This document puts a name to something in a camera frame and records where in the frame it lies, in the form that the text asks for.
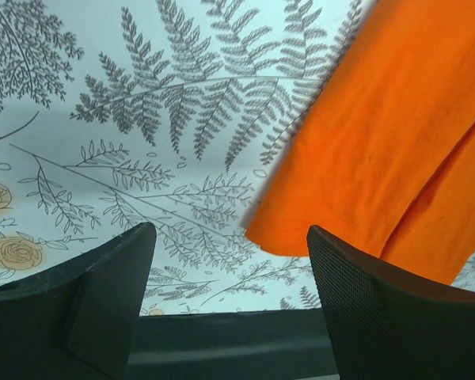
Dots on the floral patterned table mat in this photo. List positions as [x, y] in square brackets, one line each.
[178, 113]

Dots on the orange t-shirt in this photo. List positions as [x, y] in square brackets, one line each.
[385, 159]

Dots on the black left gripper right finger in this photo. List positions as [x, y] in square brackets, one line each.
[387, 323]

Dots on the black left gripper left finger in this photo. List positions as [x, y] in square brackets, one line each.
[77, 319]

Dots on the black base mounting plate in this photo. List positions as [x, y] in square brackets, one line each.
[278, 344]

